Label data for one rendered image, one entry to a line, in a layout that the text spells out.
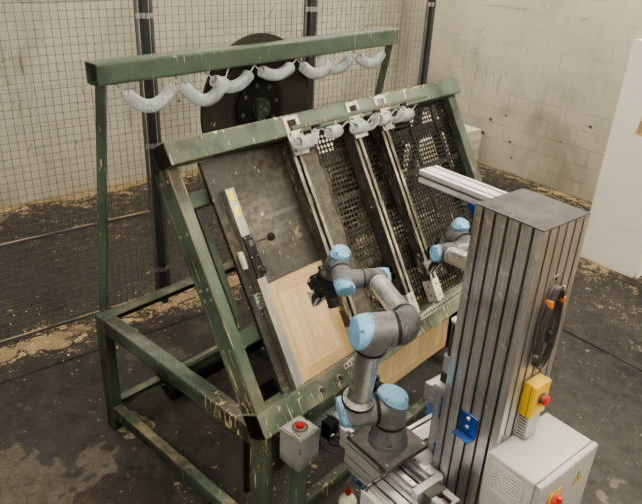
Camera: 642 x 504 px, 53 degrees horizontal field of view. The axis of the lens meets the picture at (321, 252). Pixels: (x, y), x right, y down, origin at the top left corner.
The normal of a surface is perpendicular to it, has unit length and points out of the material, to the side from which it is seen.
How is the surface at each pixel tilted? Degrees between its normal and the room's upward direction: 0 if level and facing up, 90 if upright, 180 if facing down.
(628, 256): 90
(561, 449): 0
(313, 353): 60
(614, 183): 90
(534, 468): 0
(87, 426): 0
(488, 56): 90
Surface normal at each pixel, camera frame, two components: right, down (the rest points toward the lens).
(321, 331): 0.66, -0.16
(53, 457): 0.04, -0.89
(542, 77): -0.78, 0.25
